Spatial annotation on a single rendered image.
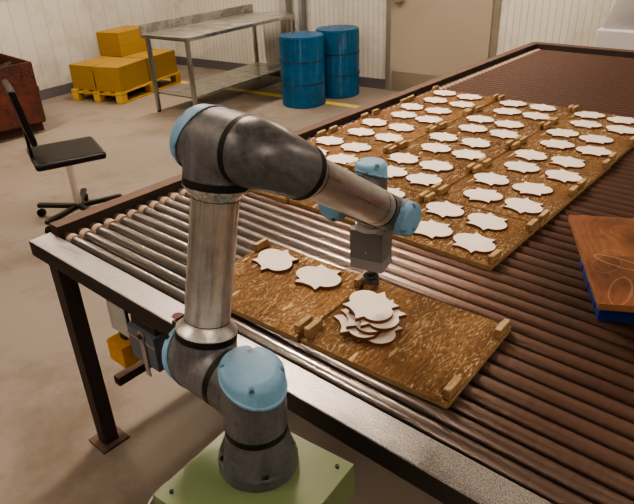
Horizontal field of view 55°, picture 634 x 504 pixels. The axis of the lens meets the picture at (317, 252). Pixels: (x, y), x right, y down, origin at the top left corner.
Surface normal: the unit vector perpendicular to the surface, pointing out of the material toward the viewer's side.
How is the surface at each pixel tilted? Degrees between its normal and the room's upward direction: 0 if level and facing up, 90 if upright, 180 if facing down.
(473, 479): 0
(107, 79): 90
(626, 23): 90
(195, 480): 2
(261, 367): 9
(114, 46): 90
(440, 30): 90
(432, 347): 0
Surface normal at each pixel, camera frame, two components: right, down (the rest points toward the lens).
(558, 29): -0.57, 0.41
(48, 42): 0.82, 0.25
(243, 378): 0.09, -0.83
